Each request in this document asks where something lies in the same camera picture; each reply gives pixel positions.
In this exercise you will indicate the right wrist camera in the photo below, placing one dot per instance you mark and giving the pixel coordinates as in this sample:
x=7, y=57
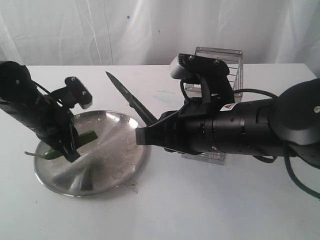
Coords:
x=210, y=74

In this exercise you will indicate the round steel plate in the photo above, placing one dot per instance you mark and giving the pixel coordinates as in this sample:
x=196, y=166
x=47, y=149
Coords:
x=104, y=164

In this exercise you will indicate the green chili pepper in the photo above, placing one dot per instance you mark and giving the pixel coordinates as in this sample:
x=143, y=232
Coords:
x=70, y=153

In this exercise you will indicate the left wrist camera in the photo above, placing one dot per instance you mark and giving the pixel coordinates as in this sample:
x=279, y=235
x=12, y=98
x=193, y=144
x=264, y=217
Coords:
x=73, y=93

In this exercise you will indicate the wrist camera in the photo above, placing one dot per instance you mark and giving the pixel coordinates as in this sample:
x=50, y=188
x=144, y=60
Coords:
x=210, y=74
x=73, y=93

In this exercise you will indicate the white backdrop curtain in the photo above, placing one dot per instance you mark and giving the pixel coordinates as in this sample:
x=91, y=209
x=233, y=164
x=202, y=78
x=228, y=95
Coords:
x=138, y=32

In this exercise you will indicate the black handled kitchen knife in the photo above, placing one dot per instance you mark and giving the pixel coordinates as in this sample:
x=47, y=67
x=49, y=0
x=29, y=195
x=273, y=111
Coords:
x=147, y=117

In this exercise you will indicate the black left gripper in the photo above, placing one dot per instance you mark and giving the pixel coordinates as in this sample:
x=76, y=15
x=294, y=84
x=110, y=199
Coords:
x=52, y=123

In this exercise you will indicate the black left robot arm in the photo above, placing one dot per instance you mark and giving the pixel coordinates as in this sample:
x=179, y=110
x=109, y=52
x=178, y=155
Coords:
x=20, y=98

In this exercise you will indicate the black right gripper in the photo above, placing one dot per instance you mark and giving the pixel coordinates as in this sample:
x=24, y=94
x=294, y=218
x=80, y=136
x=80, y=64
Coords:
x=193, y=129

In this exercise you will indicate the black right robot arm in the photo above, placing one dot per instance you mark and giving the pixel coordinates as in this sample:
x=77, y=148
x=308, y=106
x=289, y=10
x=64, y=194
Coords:
x=256, y=128

